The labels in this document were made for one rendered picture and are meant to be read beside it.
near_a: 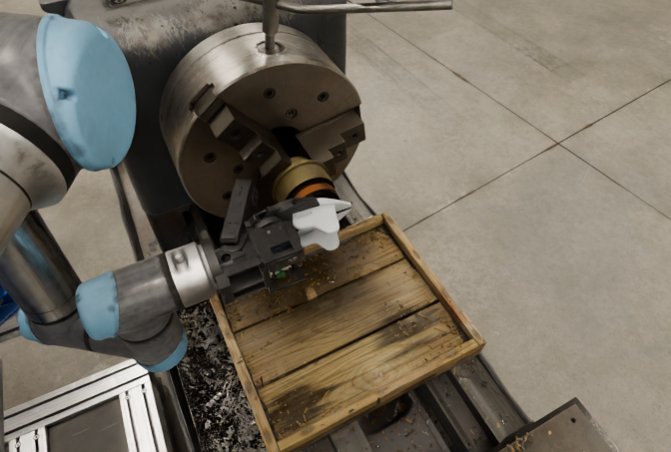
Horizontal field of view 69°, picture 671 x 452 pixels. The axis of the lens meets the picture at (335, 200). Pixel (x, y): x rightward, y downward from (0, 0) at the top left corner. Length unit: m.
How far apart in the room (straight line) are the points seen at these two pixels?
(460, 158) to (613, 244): 0.75
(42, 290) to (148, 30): 0.40
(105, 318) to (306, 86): 0.41
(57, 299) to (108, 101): 0.35
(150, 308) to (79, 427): 1.01
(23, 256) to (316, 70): 0.44
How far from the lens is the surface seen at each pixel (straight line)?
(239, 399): 1.13
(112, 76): 0.44
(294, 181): 0.69
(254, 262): 0.63
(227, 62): 0.73
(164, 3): 0.85
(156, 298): 0.63
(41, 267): 0.67
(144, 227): 1.47
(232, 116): 0.68
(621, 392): 1.96
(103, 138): 0.42
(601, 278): 2.17
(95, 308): 0.63
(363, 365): 0.79
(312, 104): 0.77
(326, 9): 0.68
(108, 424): 1.59
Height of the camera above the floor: 1.61
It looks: 48 degrees down
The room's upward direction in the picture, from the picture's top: straight up
